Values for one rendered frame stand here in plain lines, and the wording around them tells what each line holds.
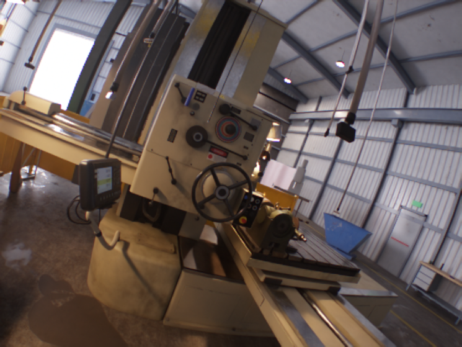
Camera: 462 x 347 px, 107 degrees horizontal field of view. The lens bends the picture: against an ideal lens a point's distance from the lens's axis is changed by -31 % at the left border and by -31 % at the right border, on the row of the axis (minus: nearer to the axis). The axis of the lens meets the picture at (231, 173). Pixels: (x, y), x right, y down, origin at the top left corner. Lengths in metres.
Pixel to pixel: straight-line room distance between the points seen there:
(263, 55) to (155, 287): 2.31
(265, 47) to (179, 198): 1.70
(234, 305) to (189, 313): 0.40
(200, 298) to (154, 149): 1.26
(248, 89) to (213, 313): 2.09
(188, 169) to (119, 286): 1.10
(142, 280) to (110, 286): 0.30
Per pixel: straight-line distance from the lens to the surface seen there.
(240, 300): 2.28
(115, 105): 2.34
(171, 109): 1.62
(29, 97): 2.24
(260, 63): 2.53
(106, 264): 2.06
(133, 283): 2.06
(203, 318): 2.33
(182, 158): 1.63
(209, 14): 2.56
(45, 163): 4.61
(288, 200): 4.79
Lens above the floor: 1.56
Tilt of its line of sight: 4 degrees down
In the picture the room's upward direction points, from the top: 22 degrees clockwise
